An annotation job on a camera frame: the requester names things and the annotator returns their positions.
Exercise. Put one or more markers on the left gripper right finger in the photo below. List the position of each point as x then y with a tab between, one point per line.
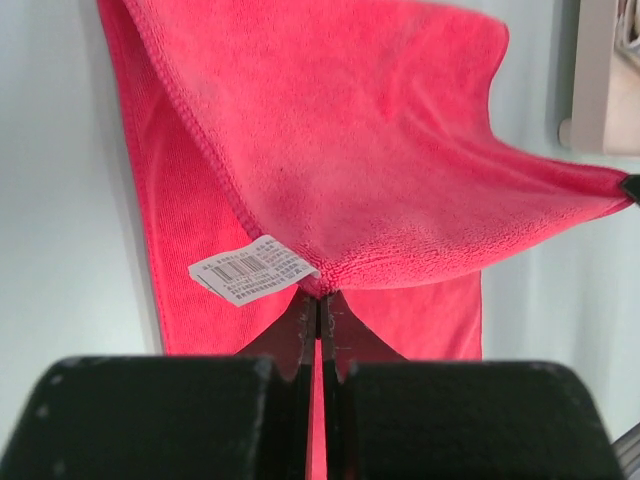
390	418

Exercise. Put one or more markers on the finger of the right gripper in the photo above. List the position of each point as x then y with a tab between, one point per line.
631	187

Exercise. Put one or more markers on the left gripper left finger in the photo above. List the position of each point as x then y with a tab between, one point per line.
245	416

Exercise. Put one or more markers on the pink red towel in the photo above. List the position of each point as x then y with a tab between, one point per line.
325	147

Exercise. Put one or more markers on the cream plastic tray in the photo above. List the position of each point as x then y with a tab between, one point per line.
604	116

